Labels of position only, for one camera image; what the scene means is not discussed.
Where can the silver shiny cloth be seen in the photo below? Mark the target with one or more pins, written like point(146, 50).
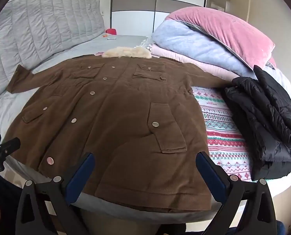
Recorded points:
point(145, 44)

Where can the black puffer jacket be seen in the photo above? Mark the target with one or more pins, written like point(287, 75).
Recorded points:
point(265, 117)

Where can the white and grey wardrobe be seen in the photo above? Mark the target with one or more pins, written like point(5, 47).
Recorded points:
point(133, 17)

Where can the pink velvet pillow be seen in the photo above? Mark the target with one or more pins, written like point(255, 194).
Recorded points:
point(221, 29)

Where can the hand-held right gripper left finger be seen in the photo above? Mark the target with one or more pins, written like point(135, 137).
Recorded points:
point(80, 176)

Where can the patterned knit-print blanket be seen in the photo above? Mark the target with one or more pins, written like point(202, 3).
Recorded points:
point(219, 132)

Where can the small red object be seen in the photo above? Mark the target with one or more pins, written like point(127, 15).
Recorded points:
point(111, 31)

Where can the grey quilted blanket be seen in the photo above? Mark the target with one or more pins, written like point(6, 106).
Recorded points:
point(50, 24)

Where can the brown coat with fur collar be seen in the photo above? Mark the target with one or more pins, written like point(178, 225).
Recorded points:
point(116, 107)

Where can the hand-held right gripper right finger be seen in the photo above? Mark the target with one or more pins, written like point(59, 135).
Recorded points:
point(210, 173)

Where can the light blue fleece blanket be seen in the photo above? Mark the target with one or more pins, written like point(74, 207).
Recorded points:
point(184, 44)

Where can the pale pink folded blanket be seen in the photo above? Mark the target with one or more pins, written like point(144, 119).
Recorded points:
point(179, 58)

